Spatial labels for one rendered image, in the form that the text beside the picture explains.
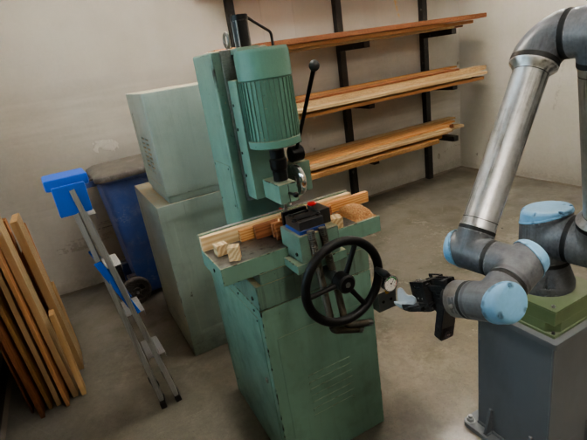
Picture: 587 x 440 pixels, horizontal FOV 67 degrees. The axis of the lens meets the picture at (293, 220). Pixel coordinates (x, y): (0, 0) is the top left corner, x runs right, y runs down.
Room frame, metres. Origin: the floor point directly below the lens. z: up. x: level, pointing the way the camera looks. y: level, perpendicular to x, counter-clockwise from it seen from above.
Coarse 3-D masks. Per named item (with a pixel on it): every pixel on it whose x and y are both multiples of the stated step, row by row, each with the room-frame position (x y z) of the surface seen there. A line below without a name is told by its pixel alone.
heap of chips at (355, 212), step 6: (348, 204) 1.54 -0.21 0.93; (354, 204) 1.52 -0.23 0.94; (360, 204) 1.53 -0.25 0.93; (342, 210) 1.53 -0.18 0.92; (348, 210) 1.50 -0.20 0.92; (354, 210) 1.48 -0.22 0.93; (360, 210) 1.48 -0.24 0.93; (366, 210) 1.48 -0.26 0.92; (342, 216) 1.52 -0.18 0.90; (348, 216) 1.49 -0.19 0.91; (354, 216) 1.47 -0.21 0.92; (360, 216) 1.46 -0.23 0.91; (366, 216) 1.47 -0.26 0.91; (372, 216) 1.48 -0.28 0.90
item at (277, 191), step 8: (264, 184) 1.56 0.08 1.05; (272, 184) 1.50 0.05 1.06; (280, 184) 1.46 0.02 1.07; (288, 184) 1.46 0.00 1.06; (296, 184) 1.48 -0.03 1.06; (272, 192) 1.51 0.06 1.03; (280, 192) 1.45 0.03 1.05; (272, 200) 1.52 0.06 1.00; (280, 200) 1.45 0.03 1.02; (288, 200) 1.46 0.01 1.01; (296, 200) 1.47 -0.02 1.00
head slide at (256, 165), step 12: (228, 84) 1.62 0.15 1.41; (240, 108) 1.56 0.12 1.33; (240, 120) 1.57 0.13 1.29; (240, 132) 1.59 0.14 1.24; (240, 144) 1.61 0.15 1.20; (252, 156) 1.56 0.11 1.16; (264, 156) 1.58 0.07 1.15; (252, 168) 1.56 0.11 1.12; (264, 168) 1.58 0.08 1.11; (252, 180) 1.56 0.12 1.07; (252, 192) 1.58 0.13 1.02; (264, 192) 1.57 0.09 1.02
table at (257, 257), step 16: (352, 224) 1.43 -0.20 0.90; (368, 224) 1.45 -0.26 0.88; (256, 240) 1.42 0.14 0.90; (272, 240) 1.39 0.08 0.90; (208, 256) 1.34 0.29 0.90; (224, 256) 1.32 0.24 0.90; (256, 256) 1.28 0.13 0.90; (272, 256) 1.30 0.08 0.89; (288, 256) 1.31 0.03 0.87; (336, 256) 1.28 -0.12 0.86; (224, 272) 1.23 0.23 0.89; (240, 272) 1.25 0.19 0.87; (256, 272) 1.27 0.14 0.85
